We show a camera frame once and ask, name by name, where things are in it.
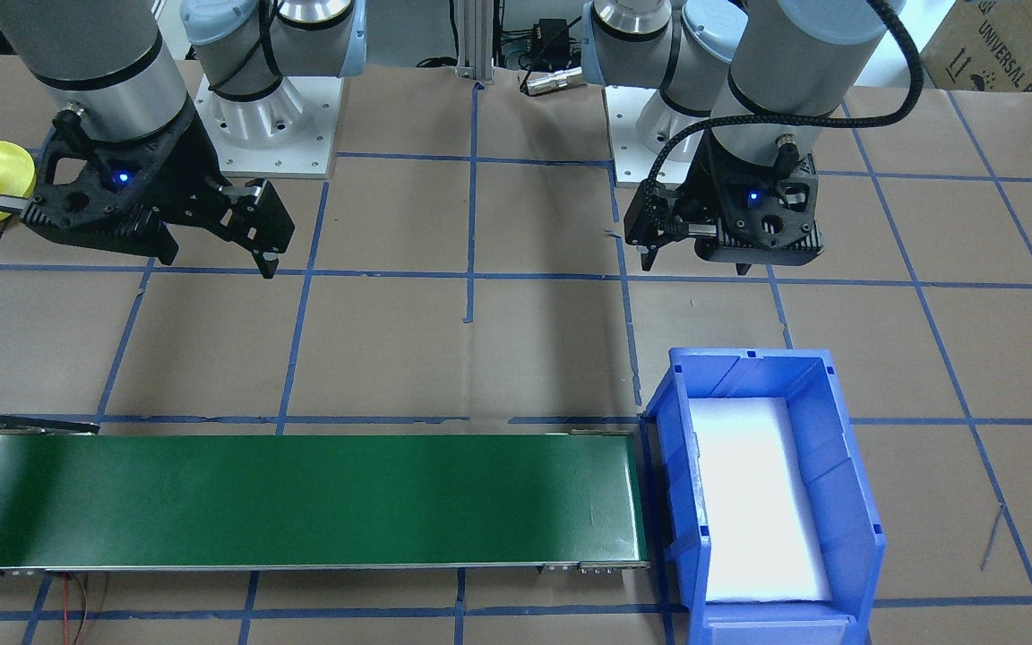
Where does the silver cylindrical connector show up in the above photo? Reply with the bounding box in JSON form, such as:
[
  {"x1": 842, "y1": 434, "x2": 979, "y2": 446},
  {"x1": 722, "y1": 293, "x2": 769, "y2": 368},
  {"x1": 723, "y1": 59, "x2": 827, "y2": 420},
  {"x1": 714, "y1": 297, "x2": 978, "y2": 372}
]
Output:
[{"x1": 520, "y1": 65, "x2": 585, "y2": 97}]

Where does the black power adapter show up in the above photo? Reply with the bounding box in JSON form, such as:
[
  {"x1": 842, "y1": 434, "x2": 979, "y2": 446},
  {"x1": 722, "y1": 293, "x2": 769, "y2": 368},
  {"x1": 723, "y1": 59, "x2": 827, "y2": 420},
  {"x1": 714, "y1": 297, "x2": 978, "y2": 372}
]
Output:
[{"x1": 532, "y1": 16, "x2": 572, "y2": 65}]

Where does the blue plastic storage bin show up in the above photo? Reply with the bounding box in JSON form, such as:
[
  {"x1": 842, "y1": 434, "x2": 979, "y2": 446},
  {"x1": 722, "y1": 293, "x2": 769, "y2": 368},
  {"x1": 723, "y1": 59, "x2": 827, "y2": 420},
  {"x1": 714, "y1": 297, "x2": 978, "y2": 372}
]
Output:
[{"x1": 646, "y1": 348, "x2": 887, "y2": 645}]

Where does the green conveyor belt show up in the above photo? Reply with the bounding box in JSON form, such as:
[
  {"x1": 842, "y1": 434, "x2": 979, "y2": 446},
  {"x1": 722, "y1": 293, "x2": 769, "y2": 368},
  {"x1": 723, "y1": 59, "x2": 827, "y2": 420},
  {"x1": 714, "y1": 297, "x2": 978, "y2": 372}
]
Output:
[{"x1": 0, "y1": 414, "x2": 651, "y2": 579}]

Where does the brown cardboard box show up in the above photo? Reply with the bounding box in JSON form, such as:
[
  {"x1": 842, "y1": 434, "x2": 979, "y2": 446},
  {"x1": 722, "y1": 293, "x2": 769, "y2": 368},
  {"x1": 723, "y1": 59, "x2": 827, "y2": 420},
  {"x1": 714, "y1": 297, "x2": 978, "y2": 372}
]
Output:
[{"x1": 919, "y1": 0, "x2": 1032, "y2": 96}]

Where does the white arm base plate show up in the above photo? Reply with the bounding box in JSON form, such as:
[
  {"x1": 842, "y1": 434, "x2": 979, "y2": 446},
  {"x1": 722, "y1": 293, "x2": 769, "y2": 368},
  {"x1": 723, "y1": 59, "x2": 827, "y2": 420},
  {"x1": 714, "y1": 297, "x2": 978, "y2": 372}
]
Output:
[
  {"x1": 196, "y1": 76, "x2": 345, "y2": 181},
  {"x1": 604, "y1": 85, "x2": 714, "y2": 190}
]

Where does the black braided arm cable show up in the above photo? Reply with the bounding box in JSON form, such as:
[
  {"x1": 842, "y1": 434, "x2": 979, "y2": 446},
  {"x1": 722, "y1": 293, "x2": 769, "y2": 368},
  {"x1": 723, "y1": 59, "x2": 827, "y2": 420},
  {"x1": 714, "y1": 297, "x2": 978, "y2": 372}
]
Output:
[{"x1": 640, "y1": 0, "x2": 926, "y2": 236}]

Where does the aluminium extrusion post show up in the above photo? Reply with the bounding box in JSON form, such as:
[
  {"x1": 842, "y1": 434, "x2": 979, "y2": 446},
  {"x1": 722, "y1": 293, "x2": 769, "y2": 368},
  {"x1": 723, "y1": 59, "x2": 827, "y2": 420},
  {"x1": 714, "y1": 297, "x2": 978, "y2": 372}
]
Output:
[{"x1": 450, "y1": 0, "x2": 505, "y2": 84}]

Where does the thin red wire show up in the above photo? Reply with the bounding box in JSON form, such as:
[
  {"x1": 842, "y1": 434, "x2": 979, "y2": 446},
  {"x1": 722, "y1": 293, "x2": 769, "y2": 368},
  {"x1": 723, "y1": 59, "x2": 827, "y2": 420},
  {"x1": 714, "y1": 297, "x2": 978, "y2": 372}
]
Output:
[{"x1": 57, "y1": 573, "x2": 94, "y2": 645}]

